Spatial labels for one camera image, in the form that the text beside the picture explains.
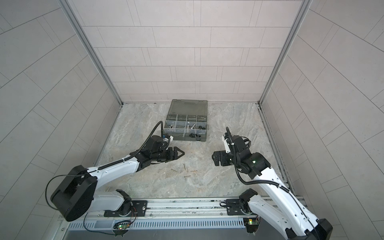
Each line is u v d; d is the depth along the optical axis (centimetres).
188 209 72
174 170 84
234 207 71
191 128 99
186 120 102
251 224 68
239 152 53
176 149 74
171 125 101
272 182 43
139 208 71
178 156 74
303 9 72
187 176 81
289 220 40
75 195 40
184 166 85
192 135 97
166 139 77
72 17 74
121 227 64
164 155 71
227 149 64
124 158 55
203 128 101
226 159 63
